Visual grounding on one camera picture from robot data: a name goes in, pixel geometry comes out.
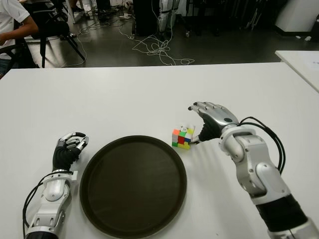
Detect neighbouring white table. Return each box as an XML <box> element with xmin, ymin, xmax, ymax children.
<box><xmin>275</xmin><ymin>50</ymin><xmax>319</xmax><ymax>94</ymax></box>

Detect right arm black cables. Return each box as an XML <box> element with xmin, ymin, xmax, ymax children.
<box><xmin>238</xmin><ymin>116</ymin><xmax>286</xmax><ymax>175</ymax></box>

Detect left arm black cables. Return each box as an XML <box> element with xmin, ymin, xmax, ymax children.
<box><xmin>22</xmin><ymin>178</ymin><xmax>50</xmax><ymax>237</ymax></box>

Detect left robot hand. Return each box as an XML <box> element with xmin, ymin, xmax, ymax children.
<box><xmin>51</xmin><ymin>131</ymin><xmax>90</xmax><ymax>173</ymax></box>

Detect white cabinet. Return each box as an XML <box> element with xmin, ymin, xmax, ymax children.
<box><xmin>275</xmin><ymin>0</ymin><xmax>319</xmax><ymax>32</ymax></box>

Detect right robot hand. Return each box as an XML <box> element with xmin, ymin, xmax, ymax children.
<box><xmin>187</xmin><ymin>101</ymin><xmax>240</xmax><ymax>144</ymax></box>

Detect arm black cables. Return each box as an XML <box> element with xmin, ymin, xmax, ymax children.
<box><xmin>238</xmin><ymin>116</ymin><xmax>286</xmax><ymax>175</ymax></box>
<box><xmin>22</xmin><ymin>178</ymin><xmax>50</xmax><ymax>237</ymax></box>

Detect dark brown round plate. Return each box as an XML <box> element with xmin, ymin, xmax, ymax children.
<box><xmin>79</xmin><ymin>135</ymin><xmax>187</xmax><ymax>234</ymax></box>

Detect black chair with splayed legs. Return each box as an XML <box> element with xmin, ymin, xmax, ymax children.
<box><xmin>23</xmin><ymin>0</ymin><xmax>87</xmax><ymax>68</ymax></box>

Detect silver humanoid robot legs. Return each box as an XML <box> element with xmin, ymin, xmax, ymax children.
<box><xmin>157</xmin><ymin>0</ymin><xmax>180</xmax><ymax>33</ymax></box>

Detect tangled white floor cable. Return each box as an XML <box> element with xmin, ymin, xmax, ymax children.
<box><xmin>118</xmin><ymin>24</ymin><xmax>195</xmax><ymax>66</ymax></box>

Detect person in white shirt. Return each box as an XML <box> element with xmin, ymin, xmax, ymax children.
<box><xmin>0</xmin><ymin>0</ymin><xmax>39</xmax><ymax>78</ymax></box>

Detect black armrest office chair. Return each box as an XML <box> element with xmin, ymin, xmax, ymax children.
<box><xmin>0</xmin><ymin>18</ymin><xmax>40</xmax><ymax>69</ymax></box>

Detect tall black cabinet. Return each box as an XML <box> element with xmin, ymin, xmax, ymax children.
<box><xmin>133</xmin><ymin>0</ymin><xmax>160</xmax><ymax>37</ymax></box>

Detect multicoloured Rubik's cube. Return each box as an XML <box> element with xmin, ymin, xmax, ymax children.
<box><xmin>171</xmin><ymin>123</ymin><xmax>196</xmax><ymax>150</ymax></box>

